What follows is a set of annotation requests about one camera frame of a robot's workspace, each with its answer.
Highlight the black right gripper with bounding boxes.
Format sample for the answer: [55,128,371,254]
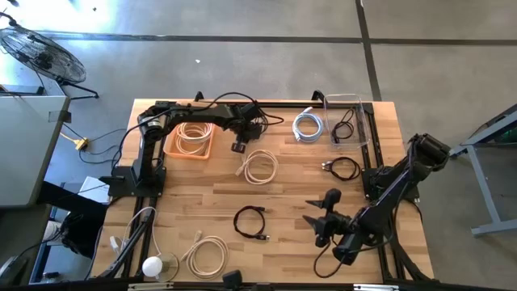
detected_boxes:
[301,188,356,248]

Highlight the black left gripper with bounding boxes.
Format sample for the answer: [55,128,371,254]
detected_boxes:
[230,119,263,154]

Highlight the black hdmi cable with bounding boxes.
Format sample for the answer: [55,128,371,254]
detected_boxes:
[321,156,362,182]
[330,108,356,145]
[242,108,270,141]
[233,205,271,243]

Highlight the grey-blue cable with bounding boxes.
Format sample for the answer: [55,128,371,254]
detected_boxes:
[291,106,325,144]

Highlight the orange plastic bin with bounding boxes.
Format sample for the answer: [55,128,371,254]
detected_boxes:
[162,120,217,161]

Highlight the clear plastic bin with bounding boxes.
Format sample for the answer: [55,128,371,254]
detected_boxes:
[322,93,372,151]

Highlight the small black device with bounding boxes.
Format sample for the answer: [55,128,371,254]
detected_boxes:
[221,269,243,289]

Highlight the yellow power plug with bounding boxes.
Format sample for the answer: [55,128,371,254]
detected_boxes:
[60,132,90,153]

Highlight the grey cabinet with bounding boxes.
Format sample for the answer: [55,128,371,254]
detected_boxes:
[0,84,72,208]

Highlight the black floor fan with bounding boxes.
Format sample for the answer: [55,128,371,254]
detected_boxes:
[0,11,100,100]

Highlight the black aluminium table frame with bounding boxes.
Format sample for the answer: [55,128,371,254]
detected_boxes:
[90,91,435,291]

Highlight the silver metal bracket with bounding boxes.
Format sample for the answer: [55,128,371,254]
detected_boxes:
[128,281,174,291]
[353,284,400,291]

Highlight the thin white lamp cord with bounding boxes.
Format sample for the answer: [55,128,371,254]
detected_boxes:
[108,205,159,259]

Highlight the grey metal desk frame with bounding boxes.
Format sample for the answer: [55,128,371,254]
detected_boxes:
[446,103,517,238]

